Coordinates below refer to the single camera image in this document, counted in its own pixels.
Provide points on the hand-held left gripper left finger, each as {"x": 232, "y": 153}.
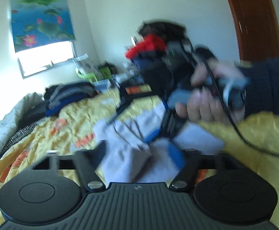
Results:
{"x": 98, "y": 151}

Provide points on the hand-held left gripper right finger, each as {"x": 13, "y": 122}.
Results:
{"x": 176, "y": 156}

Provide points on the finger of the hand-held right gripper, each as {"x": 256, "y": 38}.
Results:
{"x": 134, "y": 101}
{"x": 164, "y": 127}

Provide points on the pale lilac small shirt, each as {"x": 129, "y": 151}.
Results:
{"x": 134, "y": 148}

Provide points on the person's right forearm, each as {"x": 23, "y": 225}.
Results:
{"x": 271, "y": 86}

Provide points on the pile of dark folded clothes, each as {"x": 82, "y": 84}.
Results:
{"x": 67, "y": 95}

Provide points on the person's right hand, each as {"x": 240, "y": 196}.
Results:
{"x": 209, "y": 110}

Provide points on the blue garment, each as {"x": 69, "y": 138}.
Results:
{"x": 149, "y": 63}

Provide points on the black coat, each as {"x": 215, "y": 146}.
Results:
{"x": 163, "y": 30}

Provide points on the green plastic stool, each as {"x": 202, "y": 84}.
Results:
{"x": 87, "y": 75}

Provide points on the white patterned bag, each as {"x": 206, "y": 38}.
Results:
{"x": 83, "y": 63}

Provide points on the black white striped cloth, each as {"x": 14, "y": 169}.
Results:
{"x": 17, "y": 137}

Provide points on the yellow printed bedsheet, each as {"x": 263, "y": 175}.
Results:
{"x": 261, "y": 136}

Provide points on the grey quilt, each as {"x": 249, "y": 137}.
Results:
{"x": 7, "y": 122}

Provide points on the window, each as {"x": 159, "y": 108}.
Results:
{"x": 46, "y": 57}

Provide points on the lotus print roller blind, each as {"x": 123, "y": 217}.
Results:
{"x": 41, "y": 19}

